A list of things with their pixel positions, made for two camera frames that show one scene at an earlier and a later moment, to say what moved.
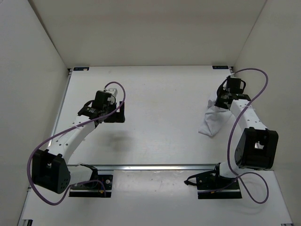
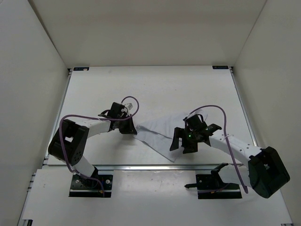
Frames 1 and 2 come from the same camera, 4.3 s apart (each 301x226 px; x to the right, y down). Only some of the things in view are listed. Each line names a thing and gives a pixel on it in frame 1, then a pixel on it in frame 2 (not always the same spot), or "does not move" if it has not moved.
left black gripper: x=119 y=116 -> x=130 y=129
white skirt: x=216 y=118 -> x=159 y=133
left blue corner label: x=81 y=68 does not move
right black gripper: x=218 y=103 -> x=178 y=133
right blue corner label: x=220 y=67 does not move
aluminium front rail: x=154 y=168 does not move
